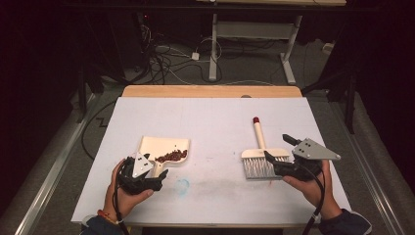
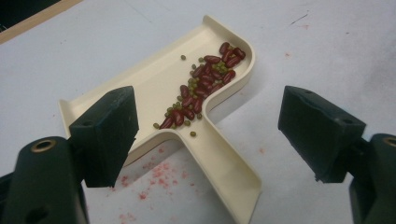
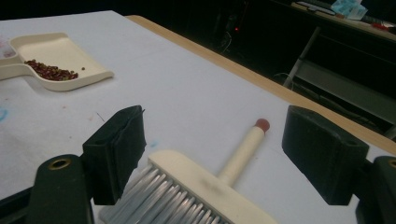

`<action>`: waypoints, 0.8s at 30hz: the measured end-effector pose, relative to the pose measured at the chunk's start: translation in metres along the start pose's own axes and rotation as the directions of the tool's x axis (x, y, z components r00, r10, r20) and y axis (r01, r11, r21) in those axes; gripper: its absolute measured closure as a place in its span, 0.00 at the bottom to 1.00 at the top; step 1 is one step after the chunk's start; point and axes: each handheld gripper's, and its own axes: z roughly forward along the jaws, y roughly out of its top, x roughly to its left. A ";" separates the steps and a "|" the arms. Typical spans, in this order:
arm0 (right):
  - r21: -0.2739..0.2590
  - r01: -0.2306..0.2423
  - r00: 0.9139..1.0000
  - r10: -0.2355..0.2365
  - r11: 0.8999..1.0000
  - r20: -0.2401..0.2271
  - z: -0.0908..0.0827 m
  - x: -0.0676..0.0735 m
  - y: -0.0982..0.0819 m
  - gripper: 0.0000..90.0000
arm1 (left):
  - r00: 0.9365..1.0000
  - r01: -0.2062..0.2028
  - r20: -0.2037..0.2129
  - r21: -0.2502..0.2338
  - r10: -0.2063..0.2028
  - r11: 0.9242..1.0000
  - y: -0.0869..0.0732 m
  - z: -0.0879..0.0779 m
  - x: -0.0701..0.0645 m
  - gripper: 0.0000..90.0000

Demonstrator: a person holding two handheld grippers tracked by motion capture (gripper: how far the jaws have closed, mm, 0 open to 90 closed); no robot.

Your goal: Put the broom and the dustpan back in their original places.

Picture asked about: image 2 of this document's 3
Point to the pile of beans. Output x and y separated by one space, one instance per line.
202 87

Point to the cream plastic dustpan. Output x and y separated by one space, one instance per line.
162 77

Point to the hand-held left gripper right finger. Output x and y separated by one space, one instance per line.
320 137

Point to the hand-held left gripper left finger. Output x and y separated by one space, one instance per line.
104 137

